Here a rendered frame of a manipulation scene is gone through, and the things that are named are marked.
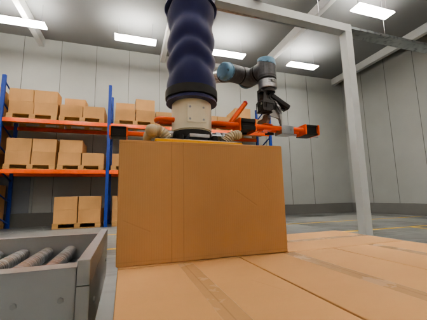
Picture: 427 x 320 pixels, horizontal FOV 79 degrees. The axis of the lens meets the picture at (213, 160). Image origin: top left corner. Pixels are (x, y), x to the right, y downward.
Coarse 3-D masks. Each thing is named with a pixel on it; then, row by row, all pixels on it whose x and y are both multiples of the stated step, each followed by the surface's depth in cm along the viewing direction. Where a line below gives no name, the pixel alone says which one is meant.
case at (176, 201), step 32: (128, 160) 85; (160, 160) 88; (192, 160) 91; (224, 160) 94; (256, 160) 98; (128, 192) 83; (160, 192) 86; (192, 192) 89; (224, 192) 93; (256, 192) 96; (128, 224) 82; (160, 224) 85; (192, 224) 88; (224, 224) 91; (256, 224) 94; (128, 256) 81; (160, 256) 83; (192, 256) 86; (224, 256) 89
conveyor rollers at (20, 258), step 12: (0, 252) 107; (24, 252) 108; (48, 252) 108; (60, 252) 104; (72, 252) 110; (0, 264) 87; (12, 264) 94; (24, 264) 85; (36, 264) 92; (48, 264) 83
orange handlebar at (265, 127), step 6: (156, 120) 106; (162, 120) 106; (168, 120) 106; (174, 120) 107; (216, 126) 117; (228, 126) 116; (234, 126) 116; (258, 126) 120; (264, 126) 121; (270, 126) 122; (276, 126) 123; (132, 132) 128; (138, 132) 129; (144, 132) 130; (258, 132) 126; (264, 132) 126; (294, 132) 131
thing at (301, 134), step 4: (304, 124) 127; (308, 124) 128; (304, 128) 127; (308, 128) 129; (312, 128) 129; (316, 128) 130; (300, 132) 130; (304, 132) 127; (308, 132) 128; (312, 132) 129; (316, 132) 130; (300, 136) 131; (304, 136) 131; (308, 136) 131; (312, 136) 131
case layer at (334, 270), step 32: (256, 256) 91; (288, 256) 90; (320, 256) 89; (352, 256) 88; (384, 256) 87; (416, 256) 86; (128, 288) 61; (160, 288) 60; (192, 288) 60; (224, 288) 59; (256, 288) 59; (288, 288) 58; (320, 288) 58; (352, 288) 58; (384, 288) 57; (416, 288) 57
